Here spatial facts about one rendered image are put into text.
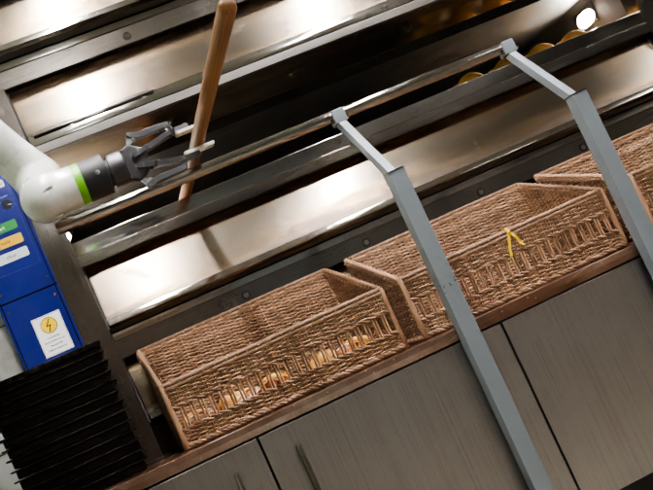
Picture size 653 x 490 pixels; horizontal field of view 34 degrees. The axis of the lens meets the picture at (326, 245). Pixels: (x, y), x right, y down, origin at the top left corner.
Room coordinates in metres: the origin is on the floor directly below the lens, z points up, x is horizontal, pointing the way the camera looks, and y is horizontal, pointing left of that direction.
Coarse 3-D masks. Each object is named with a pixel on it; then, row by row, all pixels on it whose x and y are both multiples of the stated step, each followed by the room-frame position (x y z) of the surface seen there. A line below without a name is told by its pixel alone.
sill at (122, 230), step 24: (624, 24) 3.17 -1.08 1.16; (552, 48) 3.12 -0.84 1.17; (576, 48) 3.14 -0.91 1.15; (504, 72) 3.08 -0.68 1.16; (432, 96) 3.03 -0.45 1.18; (456, 96) 3.05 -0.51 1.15; (384, 120) 2.99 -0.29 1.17; (408, 120) 3.01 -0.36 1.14; (336, 144) 2.96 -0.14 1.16; (264, 168) 2.91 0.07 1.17; (288, 168) 2.93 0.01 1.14; (216, 192) 2.88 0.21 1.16; (144, 216) 2.83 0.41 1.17; (168, 216) 2.85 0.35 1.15; (96, 240) 2.80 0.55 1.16
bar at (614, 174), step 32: (448, 64) 2.65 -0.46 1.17; (384, 96) 2.61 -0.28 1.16; (576, 96) 2.46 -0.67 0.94; (288, 128) 2.56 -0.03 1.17; (352, 128) 2.54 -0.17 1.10; (224, 160) 2.51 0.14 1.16; (384, 160) 2.42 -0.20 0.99; (608, 160) 2.46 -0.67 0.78; (128, 192) 2.47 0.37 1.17; (160, 192) 2.49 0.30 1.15; (64, 224) 2.42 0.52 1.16; (416, 224) 2.36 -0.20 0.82; (640, 224) 2.47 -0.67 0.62; (448, 288) 2.36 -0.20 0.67; (480, 352) 2.36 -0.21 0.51; (512, 416) 2.36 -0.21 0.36; (512, 448) 2.38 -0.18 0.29; (544, 480) 2.36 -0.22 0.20
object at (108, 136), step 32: (416, 0) 2.89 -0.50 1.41; (448, 0) 2.94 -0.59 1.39; (480, 0) 3.04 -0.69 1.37; (512, 0) 3.15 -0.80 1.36; (352, 32) 2.84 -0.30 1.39; (384, 32) 2.93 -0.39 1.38; (416, 32) 3.04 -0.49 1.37; (256, 64) 2.78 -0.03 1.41; (288, 64) 2.84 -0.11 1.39; (320, 64) 2.93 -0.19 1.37; (352, 64) 3.04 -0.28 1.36; (192, 96) 2.75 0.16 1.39; (224, 96) 2.84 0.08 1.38; (256, 96) 2.93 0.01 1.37; (96, 128) 2.68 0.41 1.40; (128, 128) 2.75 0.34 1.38; (64, 160) 2.74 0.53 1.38
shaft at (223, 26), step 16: (224, 0) 1.57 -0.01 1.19; (224, 16) 1.58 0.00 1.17; (224, 32) 1.64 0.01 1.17; (224, 48) 1.72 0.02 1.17; (208, 64) 1.81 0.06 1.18; (208, 80) 1.88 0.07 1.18; (208, 96) 1.98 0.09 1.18; (208, 112) 2.08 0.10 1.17; (192, 128) 2.25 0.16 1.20; (192, 144) 2.34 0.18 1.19; (192, 160) 2.47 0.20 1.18
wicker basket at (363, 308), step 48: (288, 288) 2.88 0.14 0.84; (336, 288) 2.85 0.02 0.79; (192, 336) 2.81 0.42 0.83; (240, 336) 2.82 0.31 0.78; (288, 336) 2.40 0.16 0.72; (336, 336) 2.43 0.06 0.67; (384, 336) 2.45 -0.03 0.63; (192, 384) 2.35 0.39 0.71; (240, 384) 2.37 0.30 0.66; (288, 384) 2.40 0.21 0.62; (192, 432) 2.34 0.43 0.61
